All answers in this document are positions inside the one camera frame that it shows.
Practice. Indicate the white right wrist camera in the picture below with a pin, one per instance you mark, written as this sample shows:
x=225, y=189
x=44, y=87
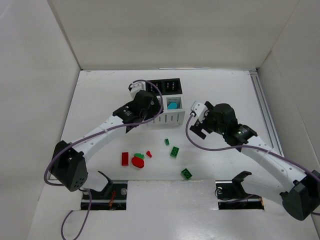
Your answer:
x=199, y=109

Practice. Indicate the red long lego brick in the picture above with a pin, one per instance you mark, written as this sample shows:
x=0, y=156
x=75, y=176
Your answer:
x=124, y=159

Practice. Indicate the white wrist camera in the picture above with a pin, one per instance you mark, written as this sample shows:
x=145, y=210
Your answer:
x=199, y=109
x=134, y=88

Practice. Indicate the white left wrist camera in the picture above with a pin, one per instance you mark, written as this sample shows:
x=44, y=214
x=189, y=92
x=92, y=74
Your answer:
x=134, y=88

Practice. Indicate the aluminium rail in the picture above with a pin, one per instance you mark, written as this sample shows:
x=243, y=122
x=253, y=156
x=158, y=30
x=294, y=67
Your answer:
x=272, y=135

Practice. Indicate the green arched lego brick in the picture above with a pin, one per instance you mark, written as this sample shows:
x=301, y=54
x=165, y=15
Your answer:
x=174, y=152

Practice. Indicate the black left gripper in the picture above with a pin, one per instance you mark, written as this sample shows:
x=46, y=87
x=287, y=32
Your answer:
x=148, y=101

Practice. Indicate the white slotted container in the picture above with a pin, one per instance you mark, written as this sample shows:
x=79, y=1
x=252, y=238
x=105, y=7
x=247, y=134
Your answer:
x=170, y=117

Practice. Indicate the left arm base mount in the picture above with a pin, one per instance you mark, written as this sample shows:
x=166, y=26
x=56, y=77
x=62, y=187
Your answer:
x=116, y=200

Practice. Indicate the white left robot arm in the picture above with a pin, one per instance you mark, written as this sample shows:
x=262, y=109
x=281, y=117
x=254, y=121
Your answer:
x=69, y=160

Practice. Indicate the small red sloped lego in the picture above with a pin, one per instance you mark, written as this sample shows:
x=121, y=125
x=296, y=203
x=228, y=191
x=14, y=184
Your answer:
x=148, y=153

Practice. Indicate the teal rounded lego piece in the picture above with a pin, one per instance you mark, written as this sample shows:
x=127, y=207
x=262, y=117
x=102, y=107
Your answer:
x=174, y=105

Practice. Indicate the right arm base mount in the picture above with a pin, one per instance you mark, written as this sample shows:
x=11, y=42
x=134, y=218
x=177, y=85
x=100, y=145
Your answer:
x=232, y=197

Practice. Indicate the red round lego piece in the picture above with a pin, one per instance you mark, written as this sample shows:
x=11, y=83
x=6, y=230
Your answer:
x=138, y=162

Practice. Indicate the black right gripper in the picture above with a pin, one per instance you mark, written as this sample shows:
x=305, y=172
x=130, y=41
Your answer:
x=200, y=128

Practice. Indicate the small green slope lego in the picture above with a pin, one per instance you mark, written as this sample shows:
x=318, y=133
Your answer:
x=166, y=141

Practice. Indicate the green square lego brick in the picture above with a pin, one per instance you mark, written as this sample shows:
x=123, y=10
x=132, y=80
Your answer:
x=186, y=174

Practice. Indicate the green curved lego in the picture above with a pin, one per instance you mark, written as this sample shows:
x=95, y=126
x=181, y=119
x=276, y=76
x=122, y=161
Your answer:
x=139, y=155

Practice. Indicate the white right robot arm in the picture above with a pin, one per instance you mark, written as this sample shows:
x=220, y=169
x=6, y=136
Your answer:
x=296, y=188

